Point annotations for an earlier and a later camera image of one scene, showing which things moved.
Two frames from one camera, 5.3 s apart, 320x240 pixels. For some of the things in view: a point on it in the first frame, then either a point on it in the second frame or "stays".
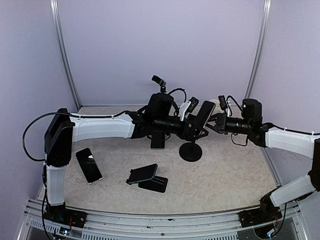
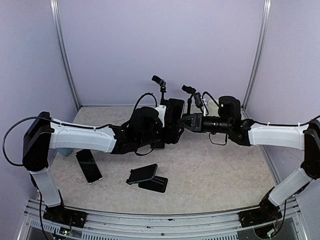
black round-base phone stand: x=160 y=81 stays
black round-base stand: x=190 y=151 to x=191 y=90
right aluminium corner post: x=266 y=14 stays
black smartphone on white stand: x=88 y=165 stays
